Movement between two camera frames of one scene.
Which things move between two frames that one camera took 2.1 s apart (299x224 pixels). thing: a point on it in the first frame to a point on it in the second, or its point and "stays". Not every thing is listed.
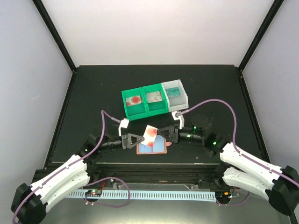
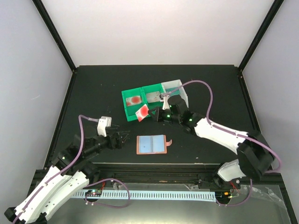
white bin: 176,102 stays
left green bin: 136,111 stays
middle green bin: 157,107 stays
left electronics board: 93,193 stays
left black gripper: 126,141 to 114,145
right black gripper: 174,134 to 158,115
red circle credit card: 149,136 to 142,112
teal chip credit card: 174,91 stays
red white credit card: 133,100 stays
